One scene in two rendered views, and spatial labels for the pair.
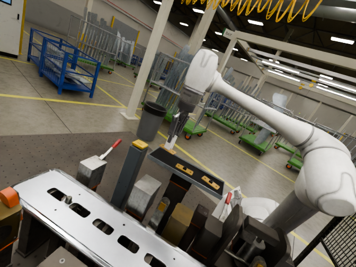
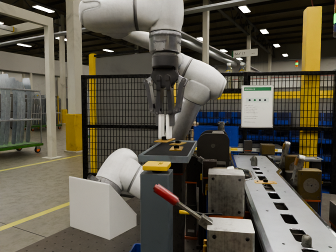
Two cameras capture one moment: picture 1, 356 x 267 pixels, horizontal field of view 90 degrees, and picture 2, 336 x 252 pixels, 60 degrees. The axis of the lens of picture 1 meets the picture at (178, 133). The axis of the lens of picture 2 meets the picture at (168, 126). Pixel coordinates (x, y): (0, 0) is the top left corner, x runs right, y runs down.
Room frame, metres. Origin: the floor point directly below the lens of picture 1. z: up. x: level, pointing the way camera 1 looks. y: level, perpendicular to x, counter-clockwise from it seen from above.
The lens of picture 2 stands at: (0.78, 0.85, 1.30)
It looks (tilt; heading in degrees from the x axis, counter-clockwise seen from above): 4 degrees down; 268
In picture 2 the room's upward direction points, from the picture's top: straight up
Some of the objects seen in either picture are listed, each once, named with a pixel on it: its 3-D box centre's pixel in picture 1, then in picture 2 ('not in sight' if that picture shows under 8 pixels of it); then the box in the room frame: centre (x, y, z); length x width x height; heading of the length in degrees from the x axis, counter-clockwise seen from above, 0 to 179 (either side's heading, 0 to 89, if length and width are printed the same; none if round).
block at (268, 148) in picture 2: not in sight; (266, 172); (0.09, -0.97, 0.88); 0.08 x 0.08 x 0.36; 79
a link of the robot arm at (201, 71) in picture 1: (202, 70); (160, 5); (0.78, 0.01, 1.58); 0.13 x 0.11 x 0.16; 175
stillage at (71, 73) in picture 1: (69, 69); not in sight; (4.33, 3.16, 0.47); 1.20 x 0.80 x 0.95; 60
